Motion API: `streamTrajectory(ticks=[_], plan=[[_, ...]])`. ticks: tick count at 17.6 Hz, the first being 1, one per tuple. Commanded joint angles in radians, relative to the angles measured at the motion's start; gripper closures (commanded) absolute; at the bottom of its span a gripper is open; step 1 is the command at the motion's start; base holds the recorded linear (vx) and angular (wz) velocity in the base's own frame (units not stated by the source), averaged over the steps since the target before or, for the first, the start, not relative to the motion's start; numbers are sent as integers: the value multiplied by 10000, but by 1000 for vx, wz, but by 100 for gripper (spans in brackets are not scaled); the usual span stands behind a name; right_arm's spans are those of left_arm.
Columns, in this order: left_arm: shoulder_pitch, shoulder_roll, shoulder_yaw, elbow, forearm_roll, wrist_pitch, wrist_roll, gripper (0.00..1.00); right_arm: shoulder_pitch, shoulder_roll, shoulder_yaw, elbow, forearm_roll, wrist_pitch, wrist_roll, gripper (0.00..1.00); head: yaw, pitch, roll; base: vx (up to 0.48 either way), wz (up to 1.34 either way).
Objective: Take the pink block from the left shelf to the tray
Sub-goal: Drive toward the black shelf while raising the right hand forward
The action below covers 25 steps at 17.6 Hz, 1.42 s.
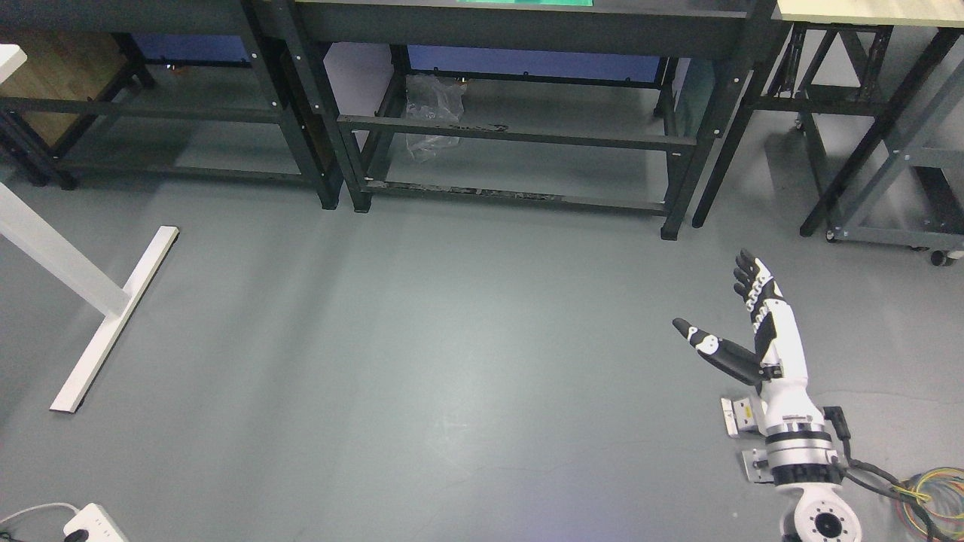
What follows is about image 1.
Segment white power strip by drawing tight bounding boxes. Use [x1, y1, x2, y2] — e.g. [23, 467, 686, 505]
[63, 502, 130, 541]

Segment black metal shelf rack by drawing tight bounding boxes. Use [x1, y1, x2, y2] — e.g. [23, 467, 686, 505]
[255, 1, 777, 240]
[2, 1, 343, 209]

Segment silver metal floor bracket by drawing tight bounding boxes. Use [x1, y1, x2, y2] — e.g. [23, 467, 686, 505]
[720, 394, 773, 485]

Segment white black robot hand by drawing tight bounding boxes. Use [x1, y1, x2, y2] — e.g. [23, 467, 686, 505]
[672, 249, 824, 436]

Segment black metal shelf rack left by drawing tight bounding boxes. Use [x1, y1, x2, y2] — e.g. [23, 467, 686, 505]
[2, 1, 343, 209]

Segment white table leg frame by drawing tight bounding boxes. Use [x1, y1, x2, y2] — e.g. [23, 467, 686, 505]
[0, 45, 180, 413]

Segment clear plastic bag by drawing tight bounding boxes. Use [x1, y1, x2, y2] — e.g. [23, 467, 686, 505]
[405, 73, 468, 163]

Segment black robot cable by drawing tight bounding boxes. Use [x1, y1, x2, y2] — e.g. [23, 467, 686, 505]
[822, 406, 935, 542]

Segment black metal shelf rack middle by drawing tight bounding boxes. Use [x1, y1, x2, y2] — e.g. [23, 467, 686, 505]
[255, 1, 777, 240]

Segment grey wheeled cart frame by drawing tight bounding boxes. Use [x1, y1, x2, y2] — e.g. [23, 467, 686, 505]
[692, 1, 962, 266]

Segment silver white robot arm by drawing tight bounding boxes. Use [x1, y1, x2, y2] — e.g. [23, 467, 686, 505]
[764, 423, 863, 541]

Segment coloured wire bundle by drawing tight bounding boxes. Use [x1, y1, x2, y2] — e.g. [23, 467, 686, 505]
[896, 467, 964, 542]

